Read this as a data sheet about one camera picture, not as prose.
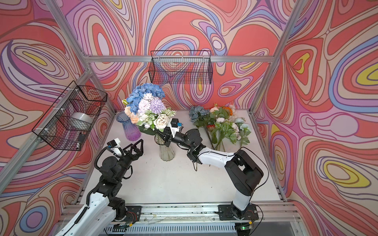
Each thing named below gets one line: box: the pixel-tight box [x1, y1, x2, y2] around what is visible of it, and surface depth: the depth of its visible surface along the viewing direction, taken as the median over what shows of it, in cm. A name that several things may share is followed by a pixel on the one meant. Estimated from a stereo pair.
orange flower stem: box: [222, 106, 233, 117], surface depth 113 cm
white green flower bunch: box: [214, 117, 252, 152], surface depth 101 cm
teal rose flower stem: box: [189, 105, 212, 140], surface depth 107 cm
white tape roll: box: [70, 112, 94, 125], surface depth 73 cm
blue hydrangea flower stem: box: [126, 83, 166, 115], surface depth 64 cm
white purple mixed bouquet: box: [124, 83, 178, 136], surface depth 56 cm
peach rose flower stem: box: [124, 106, 140, 124], surface depth 70 cm
